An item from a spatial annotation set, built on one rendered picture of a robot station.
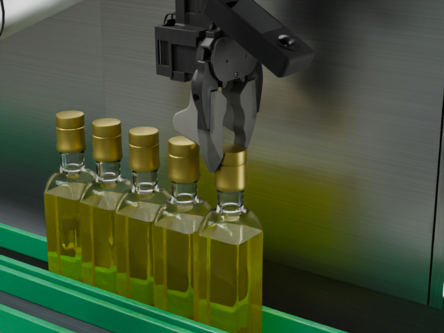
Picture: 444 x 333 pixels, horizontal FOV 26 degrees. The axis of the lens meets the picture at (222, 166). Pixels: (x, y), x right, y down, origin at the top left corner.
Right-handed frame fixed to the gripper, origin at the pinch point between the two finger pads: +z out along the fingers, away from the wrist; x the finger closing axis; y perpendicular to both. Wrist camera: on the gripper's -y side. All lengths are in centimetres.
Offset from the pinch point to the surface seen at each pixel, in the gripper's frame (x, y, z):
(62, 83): -11.2, 39.9, -0.2
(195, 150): 1.0, 4.0, -0.1
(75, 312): 8.1, 17.5, 20.6
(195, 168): 1.2, 4.1, 1.8
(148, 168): 2.3, 10.1, 2.8
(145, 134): 2.3, 10.4, -1.2
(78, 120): 2.3, 21.3, -0.9
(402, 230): -13.1, -13.7, 9.3
